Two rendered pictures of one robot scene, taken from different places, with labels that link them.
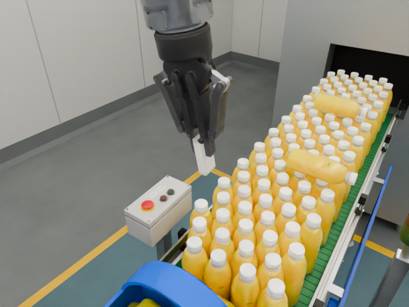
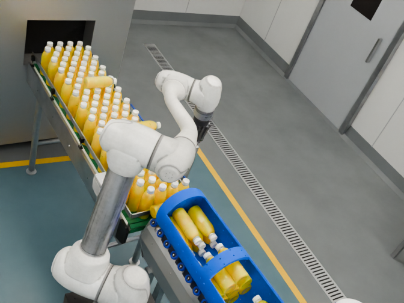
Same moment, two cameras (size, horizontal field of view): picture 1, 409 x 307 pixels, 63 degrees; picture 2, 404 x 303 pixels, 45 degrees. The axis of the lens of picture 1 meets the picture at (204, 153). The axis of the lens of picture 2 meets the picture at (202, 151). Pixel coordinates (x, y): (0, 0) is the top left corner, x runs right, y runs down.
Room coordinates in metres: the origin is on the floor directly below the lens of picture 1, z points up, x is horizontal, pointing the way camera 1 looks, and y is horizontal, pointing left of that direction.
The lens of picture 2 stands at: (0.07, 1.90, 2.90)
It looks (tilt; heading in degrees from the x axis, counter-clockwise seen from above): 37 degrees down; 280
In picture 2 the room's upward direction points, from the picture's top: 22 degrees clockwise
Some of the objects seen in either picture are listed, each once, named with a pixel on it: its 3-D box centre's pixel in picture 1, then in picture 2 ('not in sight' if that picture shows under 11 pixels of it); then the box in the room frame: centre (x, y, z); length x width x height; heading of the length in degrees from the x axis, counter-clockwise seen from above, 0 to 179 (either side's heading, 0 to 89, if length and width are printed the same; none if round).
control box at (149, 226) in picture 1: (160, 208); (109, 191); (0.76, 0.14, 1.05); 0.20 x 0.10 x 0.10; 146
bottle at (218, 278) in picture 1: (217, 282); (157, 199); (0.53, -0.03, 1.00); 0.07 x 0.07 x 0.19
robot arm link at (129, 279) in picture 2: not in sight; (127, 290); (0.35, 0.73, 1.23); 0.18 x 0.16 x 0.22; 9
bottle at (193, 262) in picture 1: (195, 269); (146, 202); (0.57, 0.03, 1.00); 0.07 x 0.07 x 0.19
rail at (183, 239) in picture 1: (273, 143); (74, 122); (1.27, -0.31, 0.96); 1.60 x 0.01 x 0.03; 146
